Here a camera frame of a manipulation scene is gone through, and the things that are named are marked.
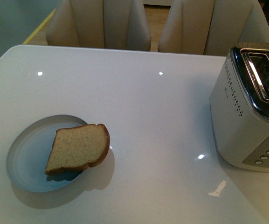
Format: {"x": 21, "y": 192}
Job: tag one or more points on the light blue round plate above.
{"x": 28, "y": 155}

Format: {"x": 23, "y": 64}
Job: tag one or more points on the white chrome two-slot toaster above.
{"x": 239, "y": 105}

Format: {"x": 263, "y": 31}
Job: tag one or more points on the beige chair on right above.
{"x": 212, "y": 27}

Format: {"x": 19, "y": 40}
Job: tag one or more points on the slice of brown bread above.
{"x": 78, "y": 148}

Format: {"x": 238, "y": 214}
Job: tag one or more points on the beige chair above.
{"x": 212, "y": 27}
{"x": 105, "y": 24}

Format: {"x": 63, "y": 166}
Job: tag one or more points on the beige chair on left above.
{"x": 105, "y": 24}

